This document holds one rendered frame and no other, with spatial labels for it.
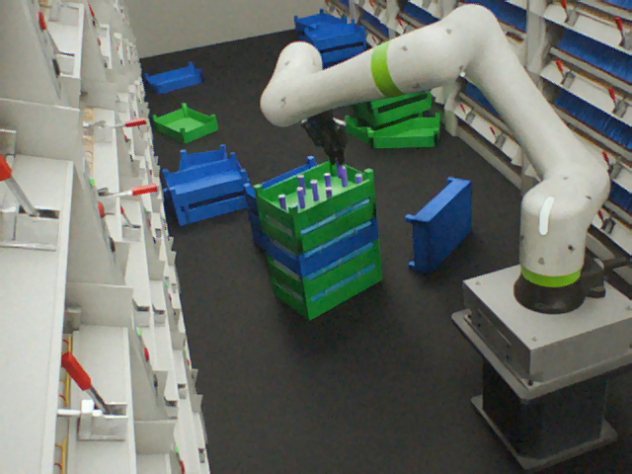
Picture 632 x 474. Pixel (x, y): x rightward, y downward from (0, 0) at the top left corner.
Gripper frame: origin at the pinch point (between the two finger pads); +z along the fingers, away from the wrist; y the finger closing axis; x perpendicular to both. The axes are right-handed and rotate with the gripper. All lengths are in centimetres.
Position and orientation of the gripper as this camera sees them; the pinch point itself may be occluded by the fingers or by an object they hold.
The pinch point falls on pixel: (335, 154)
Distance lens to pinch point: 208.0
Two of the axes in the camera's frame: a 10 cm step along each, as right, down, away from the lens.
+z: 2.7, 5.5, 7.9
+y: -9.1, -1.1, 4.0
